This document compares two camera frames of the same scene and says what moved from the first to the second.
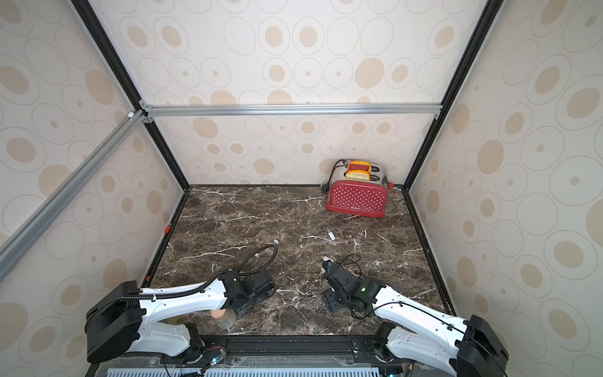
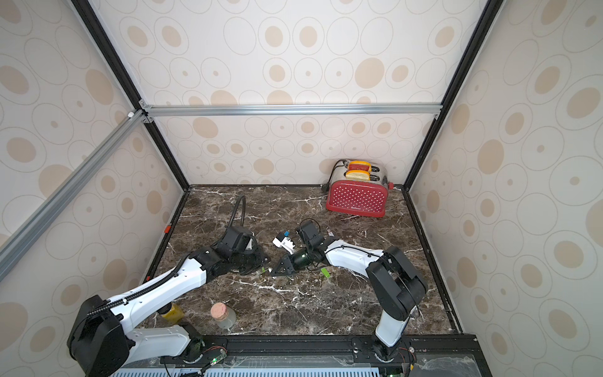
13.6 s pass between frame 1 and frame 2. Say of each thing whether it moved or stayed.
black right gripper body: moved
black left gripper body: moved
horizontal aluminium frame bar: stayed
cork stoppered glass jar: stayed
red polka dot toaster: stayed
